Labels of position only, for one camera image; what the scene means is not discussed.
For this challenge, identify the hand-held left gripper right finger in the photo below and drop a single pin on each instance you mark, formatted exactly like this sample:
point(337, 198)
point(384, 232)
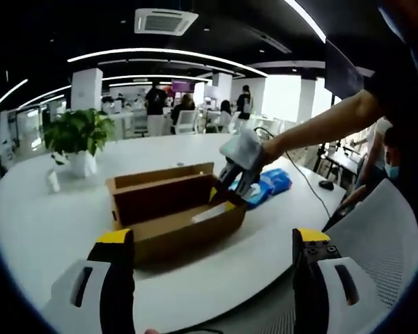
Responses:
point(334, 299)

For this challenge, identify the ceiling air conditioner unit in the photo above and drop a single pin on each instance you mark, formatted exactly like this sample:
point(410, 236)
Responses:
point(165, 21)

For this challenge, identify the purple wall screen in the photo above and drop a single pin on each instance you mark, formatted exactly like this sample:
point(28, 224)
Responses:
point(184, 85)

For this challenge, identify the person's black shirt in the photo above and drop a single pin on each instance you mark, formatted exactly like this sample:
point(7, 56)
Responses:
point(400, 69)

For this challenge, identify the brown cardboard shoe box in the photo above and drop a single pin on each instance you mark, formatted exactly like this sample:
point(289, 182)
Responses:
point(181, 240)

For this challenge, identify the small white cup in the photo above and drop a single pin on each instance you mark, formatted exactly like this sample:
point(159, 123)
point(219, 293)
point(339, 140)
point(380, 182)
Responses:
point(54, 181)

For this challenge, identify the blue soft wipes packet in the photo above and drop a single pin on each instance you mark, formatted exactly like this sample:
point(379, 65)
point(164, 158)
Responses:
point(278, 181)

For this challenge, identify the white square pillar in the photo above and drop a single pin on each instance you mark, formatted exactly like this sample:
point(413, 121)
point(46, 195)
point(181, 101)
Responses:
point(86, 88)

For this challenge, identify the white background office chair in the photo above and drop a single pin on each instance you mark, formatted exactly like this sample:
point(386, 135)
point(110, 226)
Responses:
point(187, 121)

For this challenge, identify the black computer mouse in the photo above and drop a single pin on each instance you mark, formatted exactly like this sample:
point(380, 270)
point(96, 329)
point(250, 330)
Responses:
point(326, 184)

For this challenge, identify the light blue white packet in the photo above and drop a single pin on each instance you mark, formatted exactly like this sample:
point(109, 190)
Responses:
point(261, 198)

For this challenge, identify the white mesh office chair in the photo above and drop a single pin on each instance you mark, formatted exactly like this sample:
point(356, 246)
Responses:
point(376, 229)

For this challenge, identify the straight ceiling light strip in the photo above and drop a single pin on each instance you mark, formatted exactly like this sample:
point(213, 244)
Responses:
point(306, 21)

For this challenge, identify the long curved ceiling light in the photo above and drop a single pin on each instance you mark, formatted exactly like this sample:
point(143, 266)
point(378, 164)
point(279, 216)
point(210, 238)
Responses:
point(160, 52)

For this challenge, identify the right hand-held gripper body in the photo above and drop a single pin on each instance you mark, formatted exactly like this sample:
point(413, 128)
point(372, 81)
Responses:
point(242, 149)

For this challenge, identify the potted green plant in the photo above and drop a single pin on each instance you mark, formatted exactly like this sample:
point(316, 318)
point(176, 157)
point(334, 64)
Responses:
point(76, 135)

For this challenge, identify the short ceiling light strip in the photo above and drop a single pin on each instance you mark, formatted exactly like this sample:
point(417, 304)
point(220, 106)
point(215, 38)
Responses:
point(12, 92)

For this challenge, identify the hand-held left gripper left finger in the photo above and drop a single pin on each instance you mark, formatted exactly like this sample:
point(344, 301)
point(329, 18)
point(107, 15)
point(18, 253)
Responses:
point(76, 299)

